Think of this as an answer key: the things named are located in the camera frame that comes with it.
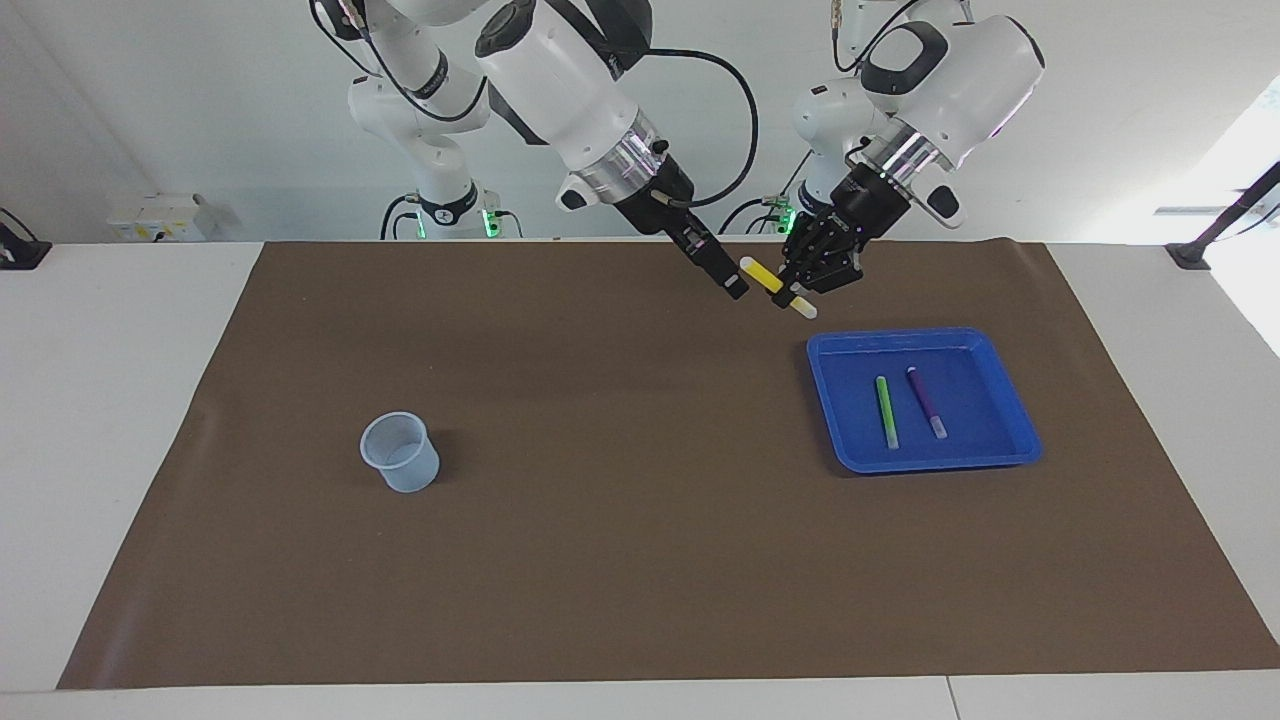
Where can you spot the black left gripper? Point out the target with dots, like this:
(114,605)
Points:
(865,205)

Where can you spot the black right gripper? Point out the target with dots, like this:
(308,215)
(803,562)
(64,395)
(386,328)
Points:
(655,200)

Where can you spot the yellow marker pen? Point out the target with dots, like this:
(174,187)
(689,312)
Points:
(762,274)

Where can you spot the green marker pen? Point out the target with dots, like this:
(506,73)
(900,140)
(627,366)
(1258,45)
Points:
(886,410)

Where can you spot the purple marker pen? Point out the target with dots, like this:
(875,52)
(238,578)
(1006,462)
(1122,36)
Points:
(925,400)

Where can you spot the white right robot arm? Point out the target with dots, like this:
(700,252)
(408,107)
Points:
(560,80)

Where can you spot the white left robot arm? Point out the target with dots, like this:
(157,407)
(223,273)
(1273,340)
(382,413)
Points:
(950,80)

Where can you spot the blue plastic tray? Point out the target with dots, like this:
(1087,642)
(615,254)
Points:
(985,420)

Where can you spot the green lit base connector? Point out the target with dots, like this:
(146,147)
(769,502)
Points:
(787,215)
(490,222)

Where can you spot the brown table mat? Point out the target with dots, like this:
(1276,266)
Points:
(650,550)

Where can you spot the black angled stand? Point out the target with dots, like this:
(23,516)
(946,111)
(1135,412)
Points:
(1190,255)

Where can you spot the clear plastic cup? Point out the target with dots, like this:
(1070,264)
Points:
(410,478)

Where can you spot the black table clamp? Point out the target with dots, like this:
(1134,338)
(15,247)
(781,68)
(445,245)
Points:
(25,255)

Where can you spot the white wall socket box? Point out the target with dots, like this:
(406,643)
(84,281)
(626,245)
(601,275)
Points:
(160,218)

